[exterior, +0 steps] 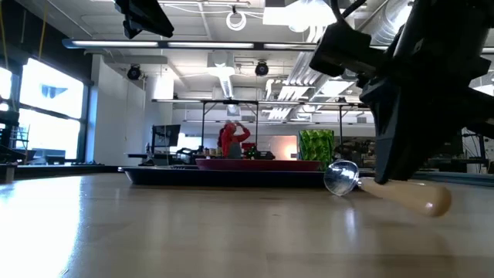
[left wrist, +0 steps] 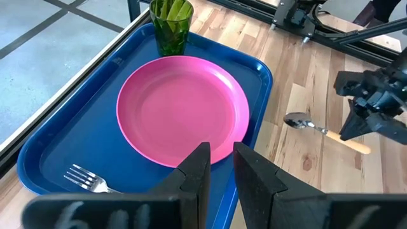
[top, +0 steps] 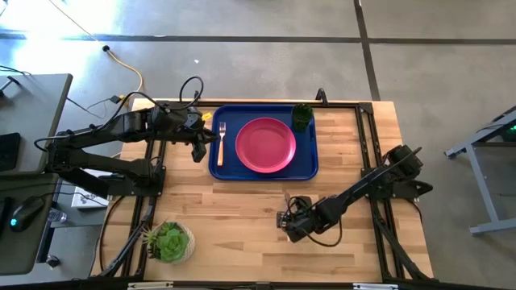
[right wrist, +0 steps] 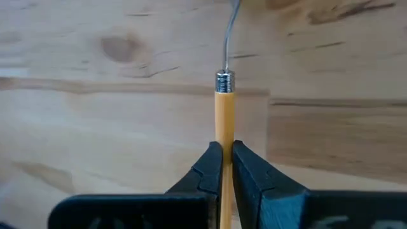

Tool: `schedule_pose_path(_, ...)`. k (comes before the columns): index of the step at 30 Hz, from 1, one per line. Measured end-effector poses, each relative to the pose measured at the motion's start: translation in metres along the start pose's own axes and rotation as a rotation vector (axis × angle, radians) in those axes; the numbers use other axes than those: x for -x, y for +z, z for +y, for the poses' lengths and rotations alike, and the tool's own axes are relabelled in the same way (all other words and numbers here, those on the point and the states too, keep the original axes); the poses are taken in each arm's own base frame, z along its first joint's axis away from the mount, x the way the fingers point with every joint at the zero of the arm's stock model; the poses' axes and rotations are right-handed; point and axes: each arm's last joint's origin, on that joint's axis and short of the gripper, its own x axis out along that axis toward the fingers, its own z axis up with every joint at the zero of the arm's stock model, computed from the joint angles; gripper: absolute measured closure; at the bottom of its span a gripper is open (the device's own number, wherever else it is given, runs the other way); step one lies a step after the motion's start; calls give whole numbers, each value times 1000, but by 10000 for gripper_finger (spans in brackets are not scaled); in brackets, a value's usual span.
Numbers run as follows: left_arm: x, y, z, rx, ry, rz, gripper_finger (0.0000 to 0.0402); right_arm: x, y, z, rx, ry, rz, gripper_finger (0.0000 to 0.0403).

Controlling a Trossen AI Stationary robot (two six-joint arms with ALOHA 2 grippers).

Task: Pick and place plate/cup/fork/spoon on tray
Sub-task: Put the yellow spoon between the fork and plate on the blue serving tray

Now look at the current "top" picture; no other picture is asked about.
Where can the clear water bottle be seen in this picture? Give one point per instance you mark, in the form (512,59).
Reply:
(57,216)

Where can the black aluminium table frame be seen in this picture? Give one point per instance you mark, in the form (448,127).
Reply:
(350,105)

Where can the black flat device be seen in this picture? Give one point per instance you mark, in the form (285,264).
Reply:
(9,152)

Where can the grey metal table frame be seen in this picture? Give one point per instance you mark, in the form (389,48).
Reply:
(488,201)

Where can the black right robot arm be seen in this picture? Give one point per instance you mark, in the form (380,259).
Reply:
(354,192)

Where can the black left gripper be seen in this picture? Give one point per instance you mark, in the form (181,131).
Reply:
(181,123)

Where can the dark grey desk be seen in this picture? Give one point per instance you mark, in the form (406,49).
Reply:
(24,249)

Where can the red-pink round plate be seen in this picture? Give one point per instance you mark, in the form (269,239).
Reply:
(266,145)

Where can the green faceted cup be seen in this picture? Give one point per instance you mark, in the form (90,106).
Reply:
(302,117)

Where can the black caster wheel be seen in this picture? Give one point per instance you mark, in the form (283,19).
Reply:
(53,261)

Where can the yellow label tag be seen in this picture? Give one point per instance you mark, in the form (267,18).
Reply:
(206,116)

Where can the silver metal bracket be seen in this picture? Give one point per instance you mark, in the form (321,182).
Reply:
(150,285)
(375,287)

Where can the black support beam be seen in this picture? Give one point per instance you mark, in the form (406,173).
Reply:
(86,183)

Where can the blue plastic tray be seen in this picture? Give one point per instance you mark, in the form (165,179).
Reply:
(242,171)

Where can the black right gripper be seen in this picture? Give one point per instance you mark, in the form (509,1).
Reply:
(304,221)

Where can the black device with green light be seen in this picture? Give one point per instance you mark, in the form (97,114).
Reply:
(508,132)

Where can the green succulent in white pot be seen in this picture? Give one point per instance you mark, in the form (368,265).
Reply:
(171,243)

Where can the white printed booklet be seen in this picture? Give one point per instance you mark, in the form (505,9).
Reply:
(86,199)

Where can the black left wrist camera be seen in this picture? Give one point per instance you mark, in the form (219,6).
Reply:
(198,155)

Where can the black power connector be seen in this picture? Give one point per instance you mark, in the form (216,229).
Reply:
(115,99)

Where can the black computer mouse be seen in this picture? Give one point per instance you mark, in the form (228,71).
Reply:
(26,211)

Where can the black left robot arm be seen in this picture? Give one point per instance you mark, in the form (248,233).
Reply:
(133,125)

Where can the black crossbar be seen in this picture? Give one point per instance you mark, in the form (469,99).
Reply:
(258,287)

